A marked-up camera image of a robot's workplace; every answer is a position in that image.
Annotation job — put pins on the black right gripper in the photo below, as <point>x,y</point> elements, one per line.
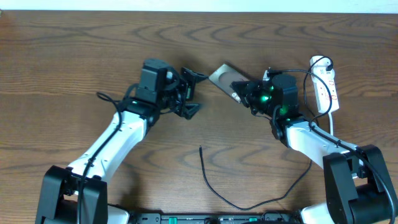
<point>249,88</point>

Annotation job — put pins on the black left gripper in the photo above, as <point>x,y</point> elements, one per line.
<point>189,88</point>

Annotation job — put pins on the rose gold Galaxy smartphone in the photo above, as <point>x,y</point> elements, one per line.
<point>223,78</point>

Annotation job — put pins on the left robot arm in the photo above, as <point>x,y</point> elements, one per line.
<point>79,192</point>

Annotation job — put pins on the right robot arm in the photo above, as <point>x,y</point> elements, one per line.
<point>357,183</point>

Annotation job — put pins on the white power strip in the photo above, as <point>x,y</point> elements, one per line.
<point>325,90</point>

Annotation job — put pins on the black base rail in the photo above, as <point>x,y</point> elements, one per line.
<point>157,218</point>

